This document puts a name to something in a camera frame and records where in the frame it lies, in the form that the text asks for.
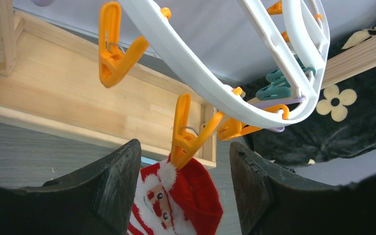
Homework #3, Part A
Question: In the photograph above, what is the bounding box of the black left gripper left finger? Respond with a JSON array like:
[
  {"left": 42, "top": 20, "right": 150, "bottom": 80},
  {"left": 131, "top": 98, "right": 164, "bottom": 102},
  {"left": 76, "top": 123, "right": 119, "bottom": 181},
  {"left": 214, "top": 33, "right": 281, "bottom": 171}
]
[{"left": 0, "top": 139, "right": 141, "bottom": 235}]

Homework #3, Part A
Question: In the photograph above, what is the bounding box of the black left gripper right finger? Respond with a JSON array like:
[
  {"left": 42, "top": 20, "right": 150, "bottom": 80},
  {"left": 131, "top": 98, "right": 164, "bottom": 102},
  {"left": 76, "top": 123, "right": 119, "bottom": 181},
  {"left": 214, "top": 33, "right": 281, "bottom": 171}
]
[{"left": 229, "top": 141, "right": 376, "bottom": 235}]

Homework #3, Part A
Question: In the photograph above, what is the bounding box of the red white striped santa sock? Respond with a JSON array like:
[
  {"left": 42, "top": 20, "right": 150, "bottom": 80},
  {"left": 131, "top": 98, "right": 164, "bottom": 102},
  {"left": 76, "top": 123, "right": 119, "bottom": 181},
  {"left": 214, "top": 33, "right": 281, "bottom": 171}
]
[{"left": 127, "top": 159, "right": 223, "bottom": 235}]

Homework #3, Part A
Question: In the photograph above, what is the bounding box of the white plastic sock hanger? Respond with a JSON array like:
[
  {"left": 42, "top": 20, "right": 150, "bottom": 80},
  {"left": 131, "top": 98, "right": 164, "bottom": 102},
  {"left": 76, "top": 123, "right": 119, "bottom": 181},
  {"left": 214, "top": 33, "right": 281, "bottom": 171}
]
[{"left": 119, "top": 0, "right": 330, "bottom": 128}]

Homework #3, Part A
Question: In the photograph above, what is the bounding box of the orange clothes peg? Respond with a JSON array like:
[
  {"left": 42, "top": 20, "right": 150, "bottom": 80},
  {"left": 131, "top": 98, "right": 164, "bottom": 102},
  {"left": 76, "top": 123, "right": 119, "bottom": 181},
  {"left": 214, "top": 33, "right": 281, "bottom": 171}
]
[
  {"left": 217, "top": 104, "right": 290, "bottom": 141},
  {"left": 170, "top": 94, "right": 224, "bottom": 169},
  {"left": 98, "top": 1, "right": 149, "bottom": 88}
]

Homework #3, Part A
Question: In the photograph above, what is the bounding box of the wooden hanger stand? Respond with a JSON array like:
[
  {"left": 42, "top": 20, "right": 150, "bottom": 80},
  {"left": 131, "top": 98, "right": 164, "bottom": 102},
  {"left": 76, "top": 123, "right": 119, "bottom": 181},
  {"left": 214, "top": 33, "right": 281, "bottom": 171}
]
[{"left": 0, "top": 0, "right": 376, "bottom": 169}]

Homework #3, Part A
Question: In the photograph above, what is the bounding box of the lilac clothes peg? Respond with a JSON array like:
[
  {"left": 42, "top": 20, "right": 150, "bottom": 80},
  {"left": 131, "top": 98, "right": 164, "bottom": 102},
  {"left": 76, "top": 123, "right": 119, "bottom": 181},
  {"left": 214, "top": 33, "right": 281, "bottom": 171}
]
[{"left": 251, "top": 95, "right": 306, "bottom": 133}]

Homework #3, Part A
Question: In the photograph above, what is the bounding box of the teal clothes peg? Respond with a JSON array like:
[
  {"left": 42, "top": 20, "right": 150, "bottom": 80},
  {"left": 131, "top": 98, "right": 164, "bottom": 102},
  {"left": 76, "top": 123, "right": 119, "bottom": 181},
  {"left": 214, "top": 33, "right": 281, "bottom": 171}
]
[{"left": 256, "top": 63, "right": 321, "bottom": 101}]

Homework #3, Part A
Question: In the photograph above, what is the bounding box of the black floral plush blanket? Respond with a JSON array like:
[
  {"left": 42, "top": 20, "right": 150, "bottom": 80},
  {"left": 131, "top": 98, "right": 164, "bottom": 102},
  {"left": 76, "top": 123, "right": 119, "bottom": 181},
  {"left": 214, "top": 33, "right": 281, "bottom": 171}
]
[{"left": 241, "top": 0, "right": 376, "bottom": 167}]

